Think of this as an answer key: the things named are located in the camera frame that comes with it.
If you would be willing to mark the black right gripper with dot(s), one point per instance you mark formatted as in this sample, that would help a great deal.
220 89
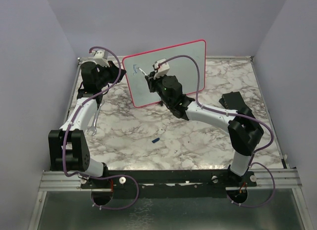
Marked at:
152 82

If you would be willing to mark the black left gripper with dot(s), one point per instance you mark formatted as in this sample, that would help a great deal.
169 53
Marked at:
113 69

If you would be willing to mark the pink framed whiteboard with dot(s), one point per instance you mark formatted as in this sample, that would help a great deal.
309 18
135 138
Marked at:
183 68

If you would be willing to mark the blue marker cap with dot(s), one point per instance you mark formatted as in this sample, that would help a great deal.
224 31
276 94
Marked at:
155 140

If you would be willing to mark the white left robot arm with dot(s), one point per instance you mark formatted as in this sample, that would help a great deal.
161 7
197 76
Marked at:
69 151

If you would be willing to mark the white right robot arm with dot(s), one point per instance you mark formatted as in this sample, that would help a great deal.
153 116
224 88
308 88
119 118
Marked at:
244 132

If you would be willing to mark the silver open-end wrench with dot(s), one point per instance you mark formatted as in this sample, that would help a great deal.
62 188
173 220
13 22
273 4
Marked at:
92 130

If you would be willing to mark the white grey small box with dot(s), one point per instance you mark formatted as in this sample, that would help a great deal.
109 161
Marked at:
223 127

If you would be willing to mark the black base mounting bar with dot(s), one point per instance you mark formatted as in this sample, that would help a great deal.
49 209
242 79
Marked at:
170 184

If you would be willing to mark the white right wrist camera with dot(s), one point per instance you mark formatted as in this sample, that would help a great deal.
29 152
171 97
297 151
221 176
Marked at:
161 68

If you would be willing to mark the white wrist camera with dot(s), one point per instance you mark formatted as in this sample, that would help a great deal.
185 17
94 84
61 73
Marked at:
161 68
100 58

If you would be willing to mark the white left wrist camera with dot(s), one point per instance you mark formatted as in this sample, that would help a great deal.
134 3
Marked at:
100 58

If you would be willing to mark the black network switch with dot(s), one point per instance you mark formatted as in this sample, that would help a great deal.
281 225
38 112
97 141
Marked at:
232 101

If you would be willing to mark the aluminium front rail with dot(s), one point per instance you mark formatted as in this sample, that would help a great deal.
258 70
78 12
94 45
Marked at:
58 181

